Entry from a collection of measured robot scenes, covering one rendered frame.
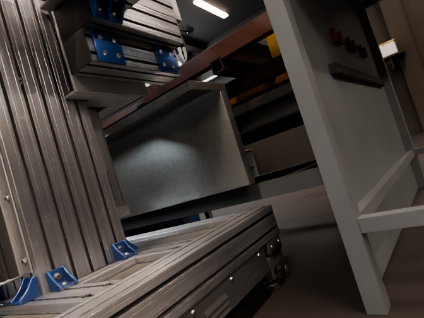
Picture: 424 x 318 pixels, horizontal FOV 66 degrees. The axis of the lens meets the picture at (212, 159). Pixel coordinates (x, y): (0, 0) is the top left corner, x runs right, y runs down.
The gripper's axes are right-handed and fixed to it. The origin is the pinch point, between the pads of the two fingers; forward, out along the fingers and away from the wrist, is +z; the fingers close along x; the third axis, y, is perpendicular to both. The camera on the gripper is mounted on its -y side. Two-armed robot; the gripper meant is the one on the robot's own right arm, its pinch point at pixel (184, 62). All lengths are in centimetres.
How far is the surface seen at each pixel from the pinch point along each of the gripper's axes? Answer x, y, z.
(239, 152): 22, -27, 49
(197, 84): 33.5, -26.5, 23.8
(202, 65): 17.3, -20.0, 12.7
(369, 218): 52, -69, 71
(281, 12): 52, -65, 25
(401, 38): -620, -57, -86
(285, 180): 12, -36, 63
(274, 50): 0.7, -42.2, 15.0
